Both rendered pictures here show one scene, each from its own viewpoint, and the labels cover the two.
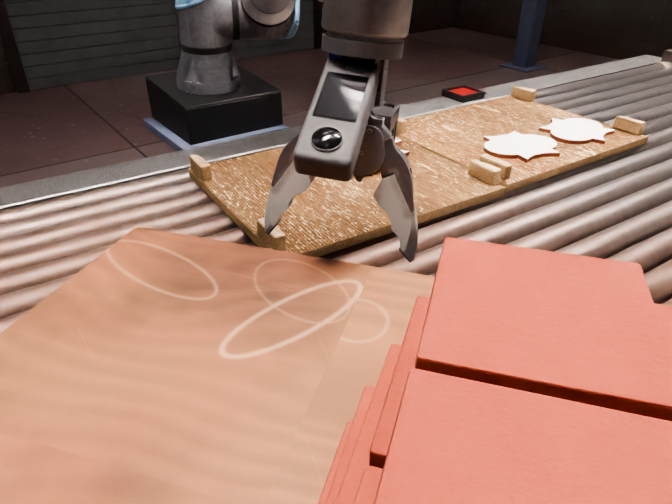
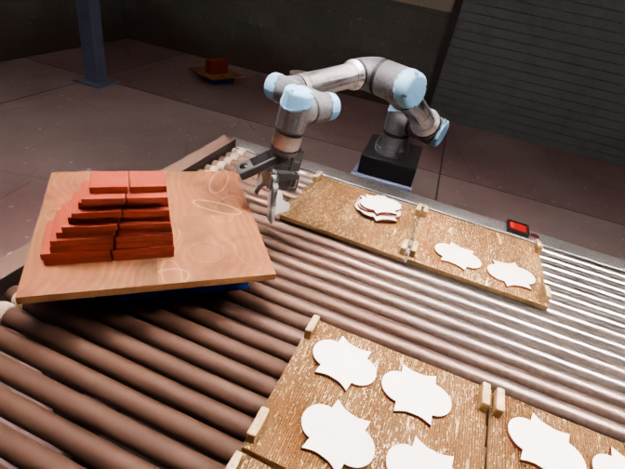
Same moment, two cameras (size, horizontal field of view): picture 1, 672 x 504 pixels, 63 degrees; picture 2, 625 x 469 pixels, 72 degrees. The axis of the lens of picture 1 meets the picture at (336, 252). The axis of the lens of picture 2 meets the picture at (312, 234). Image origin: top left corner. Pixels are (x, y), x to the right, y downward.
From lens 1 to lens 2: 0.94 m
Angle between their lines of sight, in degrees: 40
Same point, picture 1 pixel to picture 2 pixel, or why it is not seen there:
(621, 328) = (145, 183)
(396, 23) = (281, 145)
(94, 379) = (172, 188)
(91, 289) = (201, 175)
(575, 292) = (152, 180)
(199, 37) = (388, 127)
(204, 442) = not seen: hidden behind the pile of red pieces
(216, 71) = (389, 145)
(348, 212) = (328, 220)
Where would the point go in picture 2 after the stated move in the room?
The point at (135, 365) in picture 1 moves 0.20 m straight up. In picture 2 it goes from (179, 191) to (179, 122)
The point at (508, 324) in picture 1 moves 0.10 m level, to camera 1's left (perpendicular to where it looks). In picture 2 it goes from (140, 176) to (126, 155)
